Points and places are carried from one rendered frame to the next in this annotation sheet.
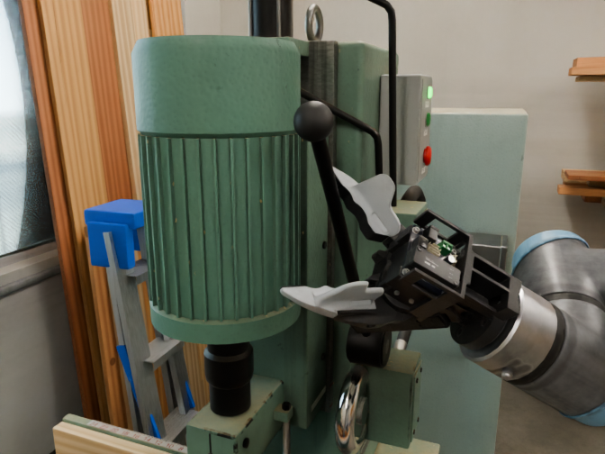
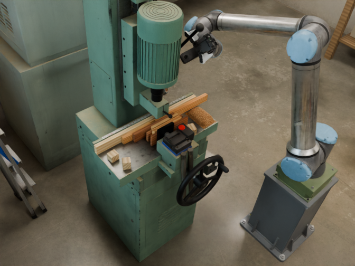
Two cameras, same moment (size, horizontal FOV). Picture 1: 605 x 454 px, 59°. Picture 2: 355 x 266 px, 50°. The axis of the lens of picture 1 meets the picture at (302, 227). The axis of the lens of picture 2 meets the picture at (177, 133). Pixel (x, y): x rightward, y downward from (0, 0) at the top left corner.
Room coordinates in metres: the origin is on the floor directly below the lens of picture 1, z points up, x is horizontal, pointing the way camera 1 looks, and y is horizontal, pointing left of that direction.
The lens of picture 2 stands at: (-0.03, 1.27, 2.20)
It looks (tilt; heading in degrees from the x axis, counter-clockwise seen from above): 45 degrees down; 293
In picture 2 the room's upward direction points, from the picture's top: 6 degrees clockwise
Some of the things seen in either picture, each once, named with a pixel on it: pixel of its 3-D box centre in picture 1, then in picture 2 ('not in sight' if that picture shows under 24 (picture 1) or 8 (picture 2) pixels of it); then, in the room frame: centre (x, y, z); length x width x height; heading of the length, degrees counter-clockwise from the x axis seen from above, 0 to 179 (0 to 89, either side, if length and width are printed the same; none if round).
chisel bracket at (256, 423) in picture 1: (240, 429); (153, 104); (0.61, 0.08, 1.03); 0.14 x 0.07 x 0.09; 158
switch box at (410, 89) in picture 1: (405, 129); not in sight; (0.84, -0.16, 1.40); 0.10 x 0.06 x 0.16; 158
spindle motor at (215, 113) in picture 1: (222, 187); (159, 46); (0.59, 0.09, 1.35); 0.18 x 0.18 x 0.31
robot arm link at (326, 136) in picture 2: not in sight; (317, 142); (-0.14, -0.30, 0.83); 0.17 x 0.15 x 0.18; 77
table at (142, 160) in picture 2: not in sight; (165, 145); (0.50, 0.15, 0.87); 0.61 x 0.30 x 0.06; 68
